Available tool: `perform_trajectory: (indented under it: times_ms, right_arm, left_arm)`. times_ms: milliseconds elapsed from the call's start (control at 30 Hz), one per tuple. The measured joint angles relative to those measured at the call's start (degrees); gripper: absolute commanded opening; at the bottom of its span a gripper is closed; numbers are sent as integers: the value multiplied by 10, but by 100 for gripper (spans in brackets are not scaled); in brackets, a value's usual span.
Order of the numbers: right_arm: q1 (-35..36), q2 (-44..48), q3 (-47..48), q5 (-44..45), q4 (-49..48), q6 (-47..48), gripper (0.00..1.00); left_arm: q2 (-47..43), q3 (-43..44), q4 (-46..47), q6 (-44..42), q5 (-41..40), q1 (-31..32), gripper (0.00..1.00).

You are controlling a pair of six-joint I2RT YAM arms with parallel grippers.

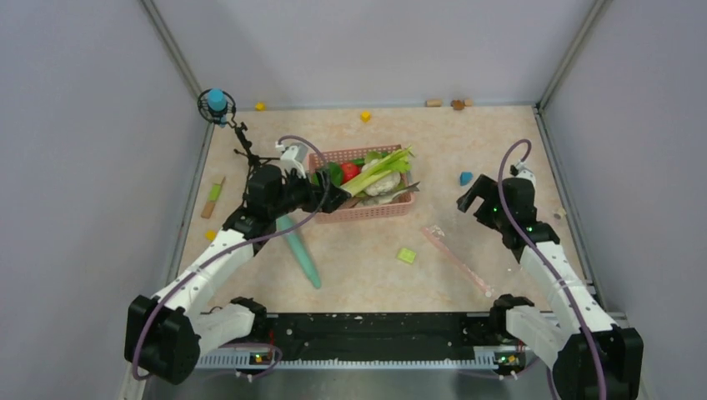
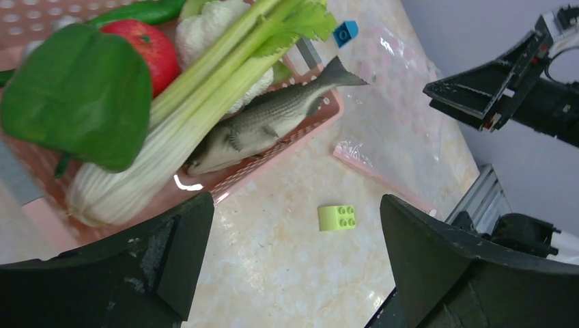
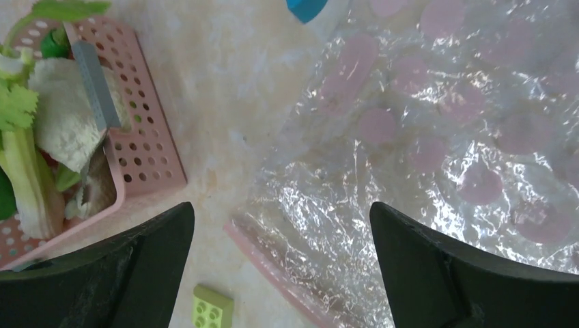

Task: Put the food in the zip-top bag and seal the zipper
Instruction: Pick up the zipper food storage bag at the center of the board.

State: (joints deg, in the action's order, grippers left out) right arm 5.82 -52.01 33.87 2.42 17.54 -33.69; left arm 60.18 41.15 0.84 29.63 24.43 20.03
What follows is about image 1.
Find pink plastic basket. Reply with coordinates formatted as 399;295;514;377
308;144;415;223

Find blue toy block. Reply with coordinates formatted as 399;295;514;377
459;171;474;187

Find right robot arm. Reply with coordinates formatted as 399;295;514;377
457;175;644;399

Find grey toy fish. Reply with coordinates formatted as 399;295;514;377
354;182;419;208

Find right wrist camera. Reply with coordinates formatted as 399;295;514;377
509;161;537;187

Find blue microphone on tripod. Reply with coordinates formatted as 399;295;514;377
197;88;276;200

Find green and wood stick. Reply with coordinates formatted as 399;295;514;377
200;174;226;219

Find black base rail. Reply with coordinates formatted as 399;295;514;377
215;312;526;366

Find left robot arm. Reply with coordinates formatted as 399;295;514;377
124;164;353;384

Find green celery stalk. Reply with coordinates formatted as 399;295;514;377
340;147;412;196

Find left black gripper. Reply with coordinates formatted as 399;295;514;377
269;166;350;218

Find green square block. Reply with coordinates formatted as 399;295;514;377
396;247;417;264

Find clear pink zip bag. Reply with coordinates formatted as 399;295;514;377
420;212;525;299

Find white cauliflower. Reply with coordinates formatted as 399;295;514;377
364;172;401;197

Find wooden cork cylinder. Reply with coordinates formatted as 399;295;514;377
425;98;444;108

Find brown wooden piece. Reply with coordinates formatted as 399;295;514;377
450;99;466;111

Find teal silicone tool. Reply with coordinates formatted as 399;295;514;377
276;215;322;289

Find green bell pepper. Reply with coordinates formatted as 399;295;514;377
311;162;343;187

